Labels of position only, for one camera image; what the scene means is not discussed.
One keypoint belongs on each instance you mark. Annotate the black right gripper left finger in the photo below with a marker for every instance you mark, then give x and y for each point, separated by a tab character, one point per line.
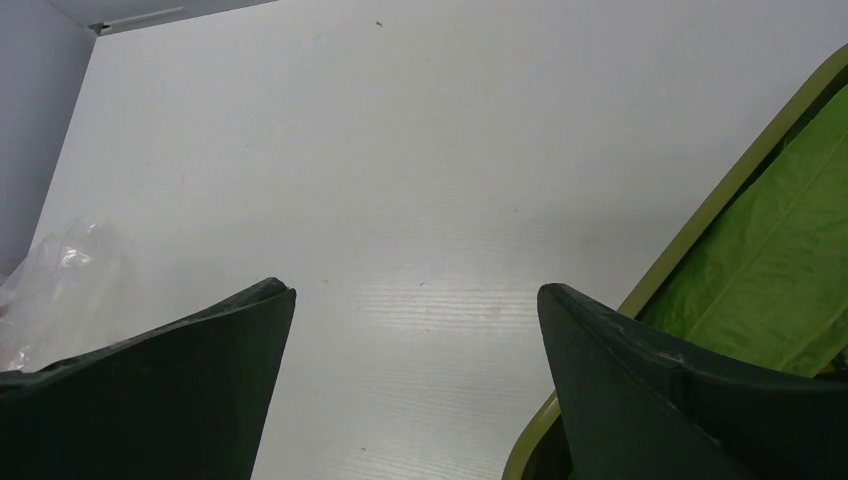
187	400

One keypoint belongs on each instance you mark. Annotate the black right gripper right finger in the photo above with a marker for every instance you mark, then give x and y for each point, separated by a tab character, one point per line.
639	403

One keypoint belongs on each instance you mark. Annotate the clear orange zip bag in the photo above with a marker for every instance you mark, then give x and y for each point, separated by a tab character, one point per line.
78	290

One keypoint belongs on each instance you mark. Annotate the green leaf vegetable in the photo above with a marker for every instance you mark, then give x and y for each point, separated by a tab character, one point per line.
767	282

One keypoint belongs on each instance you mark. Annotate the olive green plastic bin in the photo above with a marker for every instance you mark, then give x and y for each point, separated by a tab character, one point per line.
533	456

